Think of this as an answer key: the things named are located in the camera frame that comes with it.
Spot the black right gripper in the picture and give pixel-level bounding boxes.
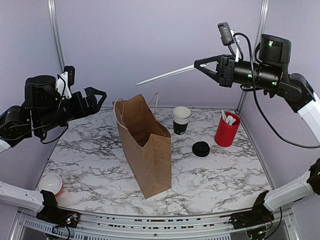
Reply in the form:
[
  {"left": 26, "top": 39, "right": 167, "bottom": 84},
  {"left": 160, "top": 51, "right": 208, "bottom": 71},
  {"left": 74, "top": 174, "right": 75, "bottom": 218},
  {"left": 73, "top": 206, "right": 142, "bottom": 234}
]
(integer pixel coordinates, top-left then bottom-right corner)
[{"left": 194, "top": 53, "right": 282, "bottom": 92}]

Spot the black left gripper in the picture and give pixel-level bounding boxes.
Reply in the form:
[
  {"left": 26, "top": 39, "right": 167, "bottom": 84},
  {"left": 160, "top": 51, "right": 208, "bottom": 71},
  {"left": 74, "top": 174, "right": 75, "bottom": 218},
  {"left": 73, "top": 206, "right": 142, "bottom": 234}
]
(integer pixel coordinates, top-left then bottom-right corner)
[{"left": 35, "top": 85, "right": 107, "bottom": 134}]

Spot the white straw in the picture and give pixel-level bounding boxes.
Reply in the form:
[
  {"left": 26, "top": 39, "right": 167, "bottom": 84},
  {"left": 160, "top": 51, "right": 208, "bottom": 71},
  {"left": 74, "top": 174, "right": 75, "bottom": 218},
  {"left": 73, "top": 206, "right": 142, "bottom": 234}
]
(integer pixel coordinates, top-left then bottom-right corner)
[{"left": 135, "top": 65, "right": 194, "bottom": 87}]

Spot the brown paper bag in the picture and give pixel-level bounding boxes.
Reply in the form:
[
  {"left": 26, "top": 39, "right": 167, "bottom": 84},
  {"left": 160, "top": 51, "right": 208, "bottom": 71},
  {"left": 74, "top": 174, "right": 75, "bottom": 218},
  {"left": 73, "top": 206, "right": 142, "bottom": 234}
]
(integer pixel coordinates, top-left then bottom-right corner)
[{"left": 113, "top": 94, "right": 172, "bottom": 199}]

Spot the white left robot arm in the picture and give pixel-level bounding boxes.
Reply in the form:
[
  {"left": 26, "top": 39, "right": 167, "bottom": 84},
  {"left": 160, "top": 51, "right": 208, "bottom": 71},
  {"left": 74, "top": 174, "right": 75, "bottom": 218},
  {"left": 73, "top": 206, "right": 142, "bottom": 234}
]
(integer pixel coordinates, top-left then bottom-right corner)
[{"left": 0, "top": 73, "right": 107, "bottom": 223}]

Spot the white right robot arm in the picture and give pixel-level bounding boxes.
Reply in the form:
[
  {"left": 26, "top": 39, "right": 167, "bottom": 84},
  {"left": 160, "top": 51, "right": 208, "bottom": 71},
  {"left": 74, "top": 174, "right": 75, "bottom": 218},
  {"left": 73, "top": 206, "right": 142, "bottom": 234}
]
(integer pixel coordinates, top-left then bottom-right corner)
[{"left": 194, "top": 34, "right": 320, "bottom": 224}]

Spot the stack of paper coffee cups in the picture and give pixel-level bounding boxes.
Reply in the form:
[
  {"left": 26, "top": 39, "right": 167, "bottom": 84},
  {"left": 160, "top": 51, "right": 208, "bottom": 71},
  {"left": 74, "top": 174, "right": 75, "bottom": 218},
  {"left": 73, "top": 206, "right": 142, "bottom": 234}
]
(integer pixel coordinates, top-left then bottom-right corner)
[{"left": 172, "top": 106, "right": 191, "bottom": 135}]

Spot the red utensil cup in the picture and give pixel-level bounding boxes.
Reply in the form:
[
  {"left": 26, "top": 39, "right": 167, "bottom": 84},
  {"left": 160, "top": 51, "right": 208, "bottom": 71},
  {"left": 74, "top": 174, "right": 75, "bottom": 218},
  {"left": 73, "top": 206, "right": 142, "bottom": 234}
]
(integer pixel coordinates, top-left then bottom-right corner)
[{"left": 214, "top": 112, "right": 241, "bottom": 147}]

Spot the stack of black lids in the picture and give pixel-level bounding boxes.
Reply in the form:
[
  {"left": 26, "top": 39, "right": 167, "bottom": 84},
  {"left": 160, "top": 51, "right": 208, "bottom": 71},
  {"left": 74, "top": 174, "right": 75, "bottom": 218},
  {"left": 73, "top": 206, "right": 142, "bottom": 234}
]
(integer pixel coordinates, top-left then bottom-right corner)
[{"left": 192, "top": 141, "right": 210, "bottom": 157}]

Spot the orange white bowl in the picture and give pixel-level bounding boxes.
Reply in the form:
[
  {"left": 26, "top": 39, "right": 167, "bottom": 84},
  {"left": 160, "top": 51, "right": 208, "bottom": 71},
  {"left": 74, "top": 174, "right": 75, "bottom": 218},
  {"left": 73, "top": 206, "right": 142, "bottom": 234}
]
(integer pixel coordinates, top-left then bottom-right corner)
[{"left": 38, "top": 173, "right": 63, "bottom": 197}]

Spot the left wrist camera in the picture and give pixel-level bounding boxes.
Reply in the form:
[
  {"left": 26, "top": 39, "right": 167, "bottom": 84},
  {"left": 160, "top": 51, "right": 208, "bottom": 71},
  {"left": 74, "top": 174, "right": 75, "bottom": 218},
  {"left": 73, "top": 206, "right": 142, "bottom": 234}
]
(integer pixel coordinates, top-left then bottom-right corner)
[{"left": 55, "top": 65, "right": 75, "bottom": 99}]

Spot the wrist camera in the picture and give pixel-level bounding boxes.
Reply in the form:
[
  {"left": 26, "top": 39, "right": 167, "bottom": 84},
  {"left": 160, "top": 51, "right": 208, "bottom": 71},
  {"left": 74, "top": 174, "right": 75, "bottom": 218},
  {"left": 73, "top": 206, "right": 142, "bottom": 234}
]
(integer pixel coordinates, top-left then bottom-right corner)
[
  {"left": 217, "top": 22, "right": 244, "bottom": 62},
  {"left": 55, "top": 65, "right": 75, "bottom": 99}
]

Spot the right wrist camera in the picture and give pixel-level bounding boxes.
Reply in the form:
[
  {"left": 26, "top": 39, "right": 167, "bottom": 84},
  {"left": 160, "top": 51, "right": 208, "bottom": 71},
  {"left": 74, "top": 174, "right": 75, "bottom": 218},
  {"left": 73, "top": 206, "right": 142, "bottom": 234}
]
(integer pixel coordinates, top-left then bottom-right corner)
[{"left": 217, "top": 22, "right": 244, "bottom": 62}]

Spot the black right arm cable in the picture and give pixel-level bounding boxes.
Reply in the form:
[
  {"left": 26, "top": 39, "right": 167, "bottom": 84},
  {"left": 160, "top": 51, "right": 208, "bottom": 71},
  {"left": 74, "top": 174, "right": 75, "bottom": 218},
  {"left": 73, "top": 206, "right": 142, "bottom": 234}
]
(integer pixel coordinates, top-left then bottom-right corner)
[{"left": 233, "top": 32, "right": 320, "bottom": 150}]

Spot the right aluminium frame post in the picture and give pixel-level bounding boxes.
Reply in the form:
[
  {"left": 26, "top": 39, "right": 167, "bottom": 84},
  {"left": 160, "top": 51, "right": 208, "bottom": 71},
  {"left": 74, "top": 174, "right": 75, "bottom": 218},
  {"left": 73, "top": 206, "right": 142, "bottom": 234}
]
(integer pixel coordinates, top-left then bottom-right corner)
[{"left": 236, "top": 0, "right": 270, "bottom": 115}]

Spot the aluminium frame post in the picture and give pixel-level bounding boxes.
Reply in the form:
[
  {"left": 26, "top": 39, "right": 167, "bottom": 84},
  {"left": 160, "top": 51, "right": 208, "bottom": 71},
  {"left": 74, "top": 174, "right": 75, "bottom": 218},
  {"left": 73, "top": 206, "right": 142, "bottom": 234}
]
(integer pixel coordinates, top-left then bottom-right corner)
[
  {"left": 236, "top": 0, "right": 270, "bottom": 115},
  {"left": 47, "top": 0, "right": 65, "bottom": 73}
]

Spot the left aluminium frame post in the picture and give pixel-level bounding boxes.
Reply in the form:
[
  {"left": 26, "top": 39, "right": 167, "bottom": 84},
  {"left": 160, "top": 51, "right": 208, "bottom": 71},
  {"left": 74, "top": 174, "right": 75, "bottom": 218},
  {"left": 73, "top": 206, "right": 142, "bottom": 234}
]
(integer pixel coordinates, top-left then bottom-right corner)
[{"left": 47, "top": 0, "right": 65, "bottom": 73}]

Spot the front aluminium rail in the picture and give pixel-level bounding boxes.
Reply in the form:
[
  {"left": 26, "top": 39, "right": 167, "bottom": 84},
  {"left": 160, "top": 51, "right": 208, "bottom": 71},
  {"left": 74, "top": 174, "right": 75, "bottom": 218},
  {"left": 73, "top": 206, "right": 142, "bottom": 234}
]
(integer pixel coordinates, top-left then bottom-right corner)
[{"left": 9, "top": 207, "right": 301, "bottom": 240}]

